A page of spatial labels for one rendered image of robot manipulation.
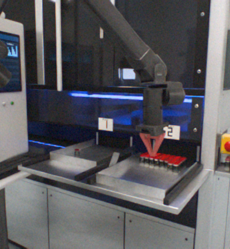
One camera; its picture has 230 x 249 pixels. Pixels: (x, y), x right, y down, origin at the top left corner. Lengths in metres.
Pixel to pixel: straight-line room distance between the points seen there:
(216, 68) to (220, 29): 0.14
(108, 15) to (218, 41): 0.54
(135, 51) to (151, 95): 0.13
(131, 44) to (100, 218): 1.04
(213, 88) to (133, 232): 0.81
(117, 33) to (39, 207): 1.36
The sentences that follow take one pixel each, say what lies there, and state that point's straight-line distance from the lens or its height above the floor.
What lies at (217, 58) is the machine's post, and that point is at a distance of 1.13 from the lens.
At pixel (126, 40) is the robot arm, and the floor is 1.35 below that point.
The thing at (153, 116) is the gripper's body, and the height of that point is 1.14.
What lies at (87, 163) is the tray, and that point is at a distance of 1.13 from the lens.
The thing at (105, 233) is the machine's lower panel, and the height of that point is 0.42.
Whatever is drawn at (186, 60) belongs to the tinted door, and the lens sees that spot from 1.17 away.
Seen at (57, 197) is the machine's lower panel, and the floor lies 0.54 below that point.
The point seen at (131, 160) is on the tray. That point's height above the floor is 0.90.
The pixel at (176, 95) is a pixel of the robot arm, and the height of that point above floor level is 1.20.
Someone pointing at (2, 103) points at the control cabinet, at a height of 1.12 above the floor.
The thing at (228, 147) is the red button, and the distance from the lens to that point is 1.11.
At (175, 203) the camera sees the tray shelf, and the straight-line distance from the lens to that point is 0.85.
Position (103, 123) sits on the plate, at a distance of 1.36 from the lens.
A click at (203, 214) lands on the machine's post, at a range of 1.27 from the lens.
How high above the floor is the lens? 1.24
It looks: 9 degrees down
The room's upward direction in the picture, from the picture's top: 1 degrees clockwise
